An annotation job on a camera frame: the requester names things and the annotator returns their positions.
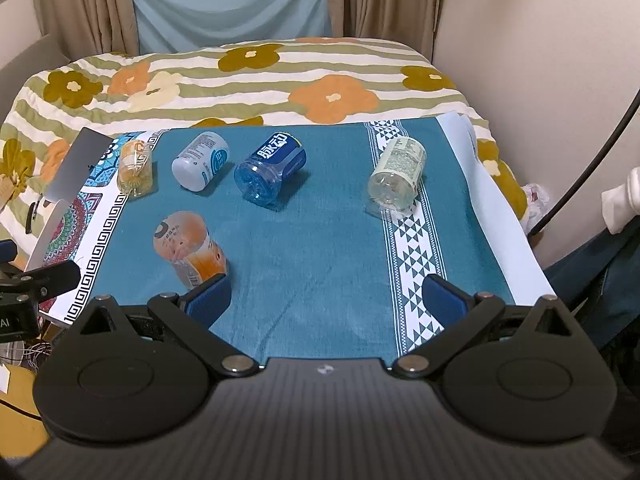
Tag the mandala patterned cloth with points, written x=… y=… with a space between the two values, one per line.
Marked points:
x=75 y=220

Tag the grey headboard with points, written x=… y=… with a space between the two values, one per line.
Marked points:
x=30 y=67

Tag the small clear orange bottle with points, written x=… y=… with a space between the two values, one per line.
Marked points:
x=135 y=169

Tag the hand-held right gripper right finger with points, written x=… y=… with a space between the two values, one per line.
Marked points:
x=442 y=301

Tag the white sheet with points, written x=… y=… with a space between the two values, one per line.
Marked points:
x=492 y=205

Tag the blue plastic bottle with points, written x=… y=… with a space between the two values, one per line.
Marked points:
x=270 y=167

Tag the white plastic bag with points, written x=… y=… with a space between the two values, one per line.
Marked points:
x=536 y=202

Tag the dark blue clothing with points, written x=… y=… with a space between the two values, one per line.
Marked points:
x=592 y=280

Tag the light blue curtain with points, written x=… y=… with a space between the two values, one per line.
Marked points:
x=225 y=0

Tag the floral striped blanket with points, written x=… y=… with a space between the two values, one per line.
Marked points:
x=240 y=90

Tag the silver laptop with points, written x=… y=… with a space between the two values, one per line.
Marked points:
x=82 y=162

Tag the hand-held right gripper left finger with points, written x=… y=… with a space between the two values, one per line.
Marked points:
x=212 y=299

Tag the orange label plastic bottle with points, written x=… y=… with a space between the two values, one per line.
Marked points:
x=187 y=250

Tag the beige curtain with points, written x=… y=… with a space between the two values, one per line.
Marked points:
x=385 y=0
x=85 y=5

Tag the small black object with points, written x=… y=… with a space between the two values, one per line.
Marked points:
x=31 y=214

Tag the white cloth bundle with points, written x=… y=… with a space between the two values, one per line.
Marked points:
x=622 y=197

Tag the teal cloth with triangle stripe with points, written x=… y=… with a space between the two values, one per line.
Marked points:
x=310 y=250

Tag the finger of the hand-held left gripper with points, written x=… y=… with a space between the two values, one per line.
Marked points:
x=50 y=280
x=6 y=251

